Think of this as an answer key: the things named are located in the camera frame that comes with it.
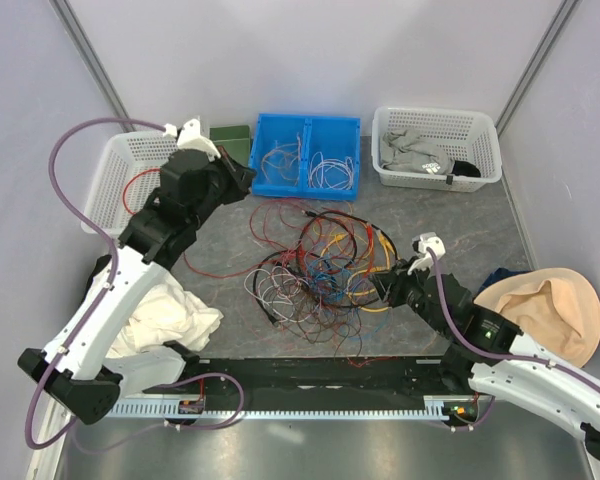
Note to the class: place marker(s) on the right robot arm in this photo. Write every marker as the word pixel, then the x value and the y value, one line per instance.
pixel 491 355

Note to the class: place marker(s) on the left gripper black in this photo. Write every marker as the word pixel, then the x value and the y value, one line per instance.
pixel 240 175

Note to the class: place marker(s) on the beige bucket hat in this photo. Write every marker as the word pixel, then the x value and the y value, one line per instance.
pixel 558 307

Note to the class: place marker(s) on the white basket with clothes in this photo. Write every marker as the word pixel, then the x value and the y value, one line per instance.
pixel 464 135

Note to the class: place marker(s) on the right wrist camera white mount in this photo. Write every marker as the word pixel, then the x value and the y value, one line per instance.
pixel 426 246

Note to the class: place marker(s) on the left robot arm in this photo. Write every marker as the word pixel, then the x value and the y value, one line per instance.
pixel 73 368

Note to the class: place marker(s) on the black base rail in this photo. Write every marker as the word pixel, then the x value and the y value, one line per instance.
pixel 323 384

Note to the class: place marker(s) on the black cloth in basket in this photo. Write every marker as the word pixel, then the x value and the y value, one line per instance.
pixel 465 169

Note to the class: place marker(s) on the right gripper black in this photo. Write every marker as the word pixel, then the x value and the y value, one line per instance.
pixel 389 285

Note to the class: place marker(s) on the grey adidas sweatshirt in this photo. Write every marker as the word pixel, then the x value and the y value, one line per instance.
pixel 409 152

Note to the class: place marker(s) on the white cloth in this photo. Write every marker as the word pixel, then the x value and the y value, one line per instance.
pixel 166 313

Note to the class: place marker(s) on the blue divided plastic bin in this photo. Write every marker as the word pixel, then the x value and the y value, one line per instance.
pixel 307 157

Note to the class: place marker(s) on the grey aluminium corner post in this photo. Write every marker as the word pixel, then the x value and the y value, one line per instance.
pixel 550 38

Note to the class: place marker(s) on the green plastic box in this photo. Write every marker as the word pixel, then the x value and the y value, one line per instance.
pixel 236 140

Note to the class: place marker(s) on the left grey aluminium post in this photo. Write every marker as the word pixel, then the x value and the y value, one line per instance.
pixel 78 36

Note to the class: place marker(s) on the empty white basket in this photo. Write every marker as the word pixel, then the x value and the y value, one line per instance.
pixel 127 173

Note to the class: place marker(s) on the blue cloth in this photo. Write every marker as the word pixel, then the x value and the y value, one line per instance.
pixel 498 275

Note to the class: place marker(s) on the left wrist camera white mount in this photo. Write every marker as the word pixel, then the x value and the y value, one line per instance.
pixel 190 136

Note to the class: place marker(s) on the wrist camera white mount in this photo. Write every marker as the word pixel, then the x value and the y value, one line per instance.
pixel 426 246
pixel 190 136

